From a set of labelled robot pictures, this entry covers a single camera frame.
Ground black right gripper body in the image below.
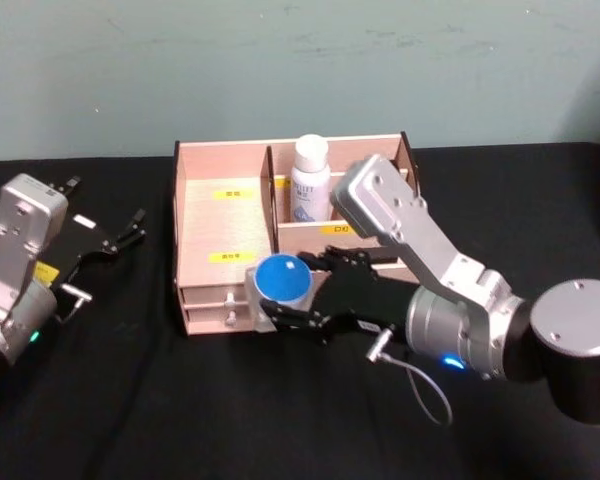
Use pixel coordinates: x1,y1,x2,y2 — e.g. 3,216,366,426
311,263,422,348

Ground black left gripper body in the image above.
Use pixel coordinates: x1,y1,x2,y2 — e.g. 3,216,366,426
32,211,118,299

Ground clear jar with blue lid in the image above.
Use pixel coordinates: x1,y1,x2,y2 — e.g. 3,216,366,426
244,253,315,334

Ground white plastic bottle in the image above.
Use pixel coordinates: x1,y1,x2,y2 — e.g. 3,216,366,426
289,134,333,224

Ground wooden organizer drawer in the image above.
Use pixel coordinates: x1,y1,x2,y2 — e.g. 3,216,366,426
182,304,256,336
178,284,252,308

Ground wooden desk organizer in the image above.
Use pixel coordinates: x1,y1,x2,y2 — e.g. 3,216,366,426
172,130,424,338

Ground black table cloth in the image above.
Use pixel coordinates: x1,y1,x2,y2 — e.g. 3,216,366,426
0,141,600,480

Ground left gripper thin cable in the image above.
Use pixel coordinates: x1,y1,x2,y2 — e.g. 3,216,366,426
53,283,95,327

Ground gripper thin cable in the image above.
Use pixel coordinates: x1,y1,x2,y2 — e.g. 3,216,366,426
365,324,454,428
53,283,95,327

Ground right gripper thin cable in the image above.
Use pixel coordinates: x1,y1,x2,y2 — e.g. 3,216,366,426
365,324,454,428

